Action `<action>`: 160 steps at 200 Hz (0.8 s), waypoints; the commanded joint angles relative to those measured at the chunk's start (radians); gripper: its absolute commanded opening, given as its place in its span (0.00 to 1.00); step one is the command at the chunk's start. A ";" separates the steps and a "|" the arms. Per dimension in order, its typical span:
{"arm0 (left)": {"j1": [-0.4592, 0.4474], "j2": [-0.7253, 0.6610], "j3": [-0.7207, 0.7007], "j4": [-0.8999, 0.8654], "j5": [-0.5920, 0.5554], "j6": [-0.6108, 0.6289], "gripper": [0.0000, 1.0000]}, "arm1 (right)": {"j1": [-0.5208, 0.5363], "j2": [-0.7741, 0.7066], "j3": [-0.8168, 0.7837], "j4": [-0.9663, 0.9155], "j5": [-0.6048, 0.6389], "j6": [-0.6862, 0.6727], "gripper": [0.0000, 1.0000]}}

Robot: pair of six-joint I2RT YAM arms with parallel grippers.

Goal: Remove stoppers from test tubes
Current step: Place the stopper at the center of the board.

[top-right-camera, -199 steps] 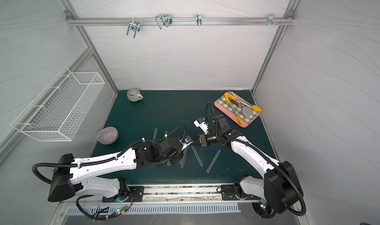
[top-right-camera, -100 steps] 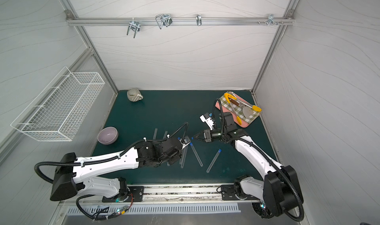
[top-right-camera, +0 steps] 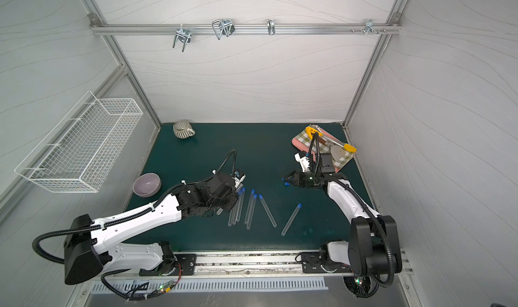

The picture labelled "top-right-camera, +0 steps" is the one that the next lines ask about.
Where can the white wire basket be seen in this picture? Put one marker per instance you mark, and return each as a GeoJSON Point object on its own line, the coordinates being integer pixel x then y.
{"type": "Point", "coordinates": [77, 155]}

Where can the pink plastic tray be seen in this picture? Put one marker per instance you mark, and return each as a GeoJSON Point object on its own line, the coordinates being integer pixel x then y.
{"type": "Point", "coordinates": [319, 149]}

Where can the white slotted cable duct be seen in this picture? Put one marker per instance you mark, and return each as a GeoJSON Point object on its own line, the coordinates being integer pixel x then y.
{"type": "Point", "coordinates": [266, 284]}

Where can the yellow handled metal tongs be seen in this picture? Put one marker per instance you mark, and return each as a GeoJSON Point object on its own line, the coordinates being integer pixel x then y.
{"type": "Point", "coordinates": [314, 129]}

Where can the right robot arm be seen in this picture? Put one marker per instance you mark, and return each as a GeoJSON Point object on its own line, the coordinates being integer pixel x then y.
{"type": "Point", "coordinates": [372, 251]}

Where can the striped ceramic cup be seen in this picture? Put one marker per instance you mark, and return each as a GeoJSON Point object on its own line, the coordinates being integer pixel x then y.
{"type": "Point", "coordinates": [182, 129]}

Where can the purple bowl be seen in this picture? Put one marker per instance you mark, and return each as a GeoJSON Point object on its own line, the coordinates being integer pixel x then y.
{"type": "Point", "coordinates": [147, 185]}

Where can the metal hook clamp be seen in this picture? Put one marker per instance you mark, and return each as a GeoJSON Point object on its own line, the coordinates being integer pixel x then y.
{"type": "Point", "coordinates": [369, 29]}
{"type": "Point", "coordinates": [182, 37]}
{"type": "Point", "coordinates": [223, 27]}
{"type": "Point", "coordinates": [271, 27]}

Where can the brown handled metal spatula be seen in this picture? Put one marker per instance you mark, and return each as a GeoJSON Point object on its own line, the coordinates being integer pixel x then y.
{"type": "Point", "coordinates": [337, 153]}

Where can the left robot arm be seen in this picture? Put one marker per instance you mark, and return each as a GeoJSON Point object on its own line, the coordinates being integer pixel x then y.
{"type": "Point", "coordinates": [92, 247]}

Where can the green white checkered cloth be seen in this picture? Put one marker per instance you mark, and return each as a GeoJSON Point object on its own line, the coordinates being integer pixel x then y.
{"type": "Point", "coordinates": [342, 153]}

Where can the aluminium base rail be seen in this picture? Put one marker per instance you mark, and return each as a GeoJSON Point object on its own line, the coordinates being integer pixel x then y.
{"type": "Point", "coordinates": [243, 262]}

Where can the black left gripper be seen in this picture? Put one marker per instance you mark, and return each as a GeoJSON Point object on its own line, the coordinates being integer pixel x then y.
{"type": "Point", "coordinates": [233, 194]}

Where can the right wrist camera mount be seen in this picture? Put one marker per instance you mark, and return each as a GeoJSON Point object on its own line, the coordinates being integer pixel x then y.
{"type": "Point", "coordinates": [304, 160]}

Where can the aluminium top rail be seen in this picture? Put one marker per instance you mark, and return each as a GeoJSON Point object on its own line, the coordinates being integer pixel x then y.
{"type": "Point", "coordinates": [241, 29]}

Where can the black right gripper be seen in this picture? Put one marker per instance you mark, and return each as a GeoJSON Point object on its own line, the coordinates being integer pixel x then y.
{"type": "Point", "coordinates": [293, 177]}

